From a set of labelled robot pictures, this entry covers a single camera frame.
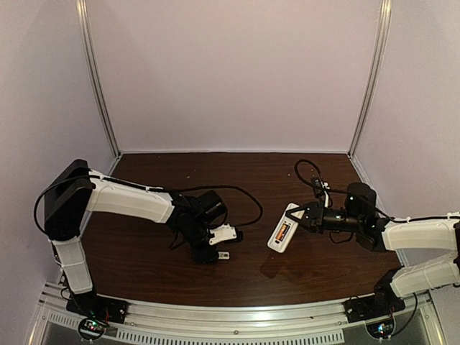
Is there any aluminium frame post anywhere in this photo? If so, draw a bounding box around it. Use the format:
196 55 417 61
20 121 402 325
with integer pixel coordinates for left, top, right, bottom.
75 0 121 158
348 0 392 159

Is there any left black cable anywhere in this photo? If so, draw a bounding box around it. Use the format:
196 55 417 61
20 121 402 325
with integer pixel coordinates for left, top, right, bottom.
34 175 263 234

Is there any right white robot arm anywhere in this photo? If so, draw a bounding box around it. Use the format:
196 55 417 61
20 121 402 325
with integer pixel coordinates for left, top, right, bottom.
285 183 459 299

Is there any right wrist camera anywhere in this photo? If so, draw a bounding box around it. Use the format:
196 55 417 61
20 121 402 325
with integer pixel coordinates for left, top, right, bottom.
310 177 331 208

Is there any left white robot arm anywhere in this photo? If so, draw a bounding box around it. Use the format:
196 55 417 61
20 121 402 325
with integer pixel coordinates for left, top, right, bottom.
37 160 238 295

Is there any aluminium front rail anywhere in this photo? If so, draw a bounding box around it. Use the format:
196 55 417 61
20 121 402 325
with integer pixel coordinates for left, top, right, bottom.
35 283 439 345

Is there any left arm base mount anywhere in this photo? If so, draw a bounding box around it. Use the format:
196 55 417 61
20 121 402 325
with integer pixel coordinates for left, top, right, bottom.
66 292 129 324

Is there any white remote control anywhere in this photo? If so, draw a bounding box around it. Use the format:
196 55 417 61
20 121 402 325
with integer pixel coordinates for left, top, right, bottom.
267 203 304 253

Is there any black cable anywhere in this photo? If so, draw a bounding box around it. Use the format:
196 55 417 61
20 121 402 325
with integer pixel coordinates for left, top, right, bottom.
294 159 396 220
34 175 263 234

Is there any right black cable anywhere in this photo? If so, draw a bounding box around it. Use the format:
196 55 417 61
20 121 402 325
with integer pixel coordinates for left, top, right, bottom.
294 159 396 220

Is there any right aluminium frame post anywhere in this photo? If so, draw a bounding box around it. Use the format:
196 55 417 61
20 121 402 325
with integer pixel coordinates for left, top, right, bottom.
348 0 392 159

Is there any purple battery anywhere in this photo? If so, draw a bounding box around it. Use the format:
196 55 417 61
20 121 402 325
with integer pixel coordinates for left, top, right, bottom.
283 226 292 240

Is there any left aluminium frame post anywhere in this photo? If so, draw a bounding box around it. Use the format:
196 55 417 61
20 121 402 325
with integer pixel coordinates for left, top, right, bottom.
75 0 121 158

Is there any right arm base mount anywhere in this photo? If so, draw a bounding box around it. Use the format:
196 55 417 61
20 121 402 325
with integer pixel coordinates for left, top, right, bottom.
343 287 405 323

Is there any white battery cover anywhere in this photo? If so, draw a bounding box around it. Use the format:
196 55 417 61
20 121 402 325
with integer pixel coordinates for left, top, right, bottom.
218 252 230 260

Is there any orange battery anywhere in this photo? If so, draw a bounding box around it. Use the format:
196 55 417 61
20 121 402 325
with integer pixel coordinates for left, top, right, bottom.
275 224 290 242

